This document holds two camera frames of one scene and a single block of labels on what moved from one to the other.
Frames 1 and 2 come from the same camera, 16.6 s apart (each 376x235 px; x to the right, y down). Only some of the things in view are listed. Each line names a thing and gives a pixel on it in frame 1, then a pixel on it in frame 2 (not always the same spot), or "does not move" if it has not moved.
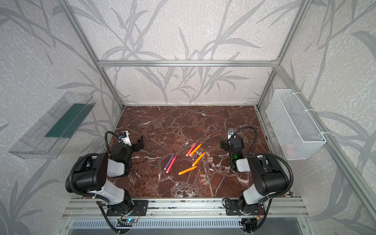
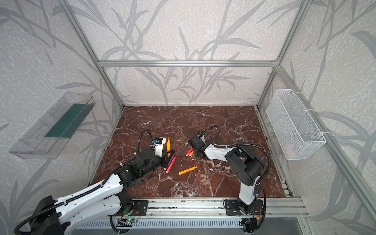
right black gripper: [227, 144] to [195, 144]
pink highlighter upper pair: [191, 149] does not move
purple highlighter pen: [171, 157] does not move
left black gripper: [136, 145] to [164, 158]
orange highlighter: [198, 159] to [168, 148]
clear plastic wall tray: [47, 138] does not move
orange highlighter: [187, 170] does not move
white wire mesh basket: [296, 130] does not move
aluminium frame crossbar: [269, 63] does not move
